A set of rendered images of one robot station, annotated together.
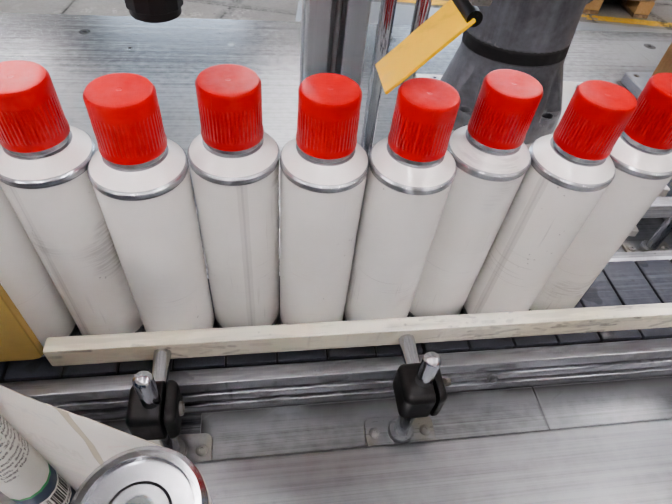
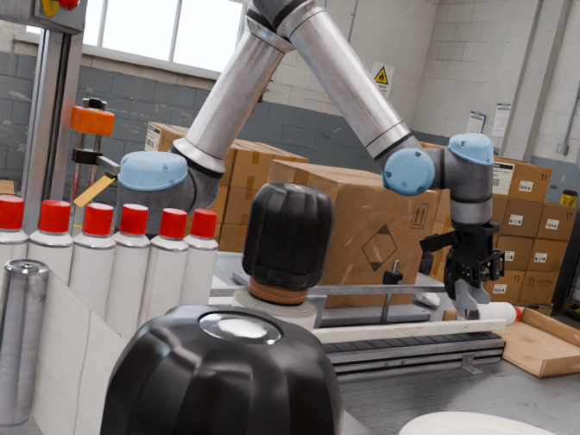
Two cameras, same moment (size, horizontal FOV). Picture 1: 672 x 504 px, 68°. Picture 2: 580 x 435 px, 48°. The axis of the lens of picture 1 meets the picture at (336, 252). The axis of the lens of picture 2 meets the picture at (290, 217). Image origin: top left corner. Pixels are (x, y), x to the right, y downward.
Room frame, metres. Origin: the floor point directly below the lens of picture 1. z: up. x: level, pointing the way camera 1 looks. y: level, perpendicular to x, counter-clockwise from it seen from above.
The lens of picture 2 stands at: (-0.57, 0.07, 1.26)
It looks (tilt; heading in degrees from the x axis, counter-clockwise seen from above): 10 degrees down; 336
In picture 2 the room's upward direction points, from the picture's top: 11 degrees clockwise
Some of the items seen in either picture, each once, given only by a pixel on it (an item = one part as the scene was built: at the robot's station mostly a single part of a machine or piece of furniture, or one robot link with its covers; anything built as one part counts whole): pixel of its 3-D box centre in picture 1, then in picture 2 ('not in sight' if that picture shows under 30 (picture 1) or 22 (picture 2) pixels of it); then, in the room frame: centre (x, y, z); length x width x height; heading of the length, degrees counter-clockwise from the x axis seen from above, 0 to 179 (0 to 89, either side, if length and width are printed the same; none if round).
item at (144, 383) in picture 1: (164, 396); not in sight; (0.14, 0.10, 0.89); 0.06 x 0.03 x 0.12; 12
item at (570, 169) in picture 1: (536, 224); (163, 284); (0.26, -0.14, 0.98); 0.05 x 0.05 x 0.20
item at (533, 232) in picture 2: not in sight; (473, 230); (3.30, -3.17, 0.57); 1.20 x 0.85 x 1.14; 97
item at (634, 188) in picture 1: (597, 213); (193, 281); (0.28, -0.19, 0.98); 0.05 x 0.05 x 0.20
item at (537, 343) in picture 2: not in sight; (531, 337); (0.46, -1.02, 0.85); 0.30 x 0.26 x 0.04; 102
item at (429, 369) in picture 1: (416, 399); not in sight; (0.17, -0.07, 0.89); 0.03 x 0.03 x 0.12; 12
